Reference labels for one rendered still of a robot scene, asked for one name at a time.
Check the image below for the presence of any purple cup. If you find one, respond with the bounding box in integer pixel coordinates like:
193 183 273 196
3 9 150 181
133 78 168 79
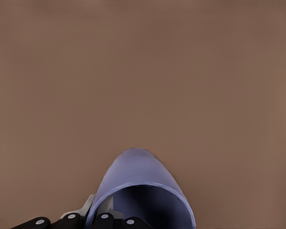
85 147 196 229

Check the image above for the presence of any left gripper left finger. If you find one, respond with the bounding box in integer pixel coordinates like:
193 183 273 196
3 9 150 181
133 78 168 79
52 194 95 229

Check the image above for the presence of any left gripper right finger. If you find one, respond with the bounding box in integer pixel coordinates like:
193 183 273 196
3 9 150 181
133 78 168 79
92 195 125 229

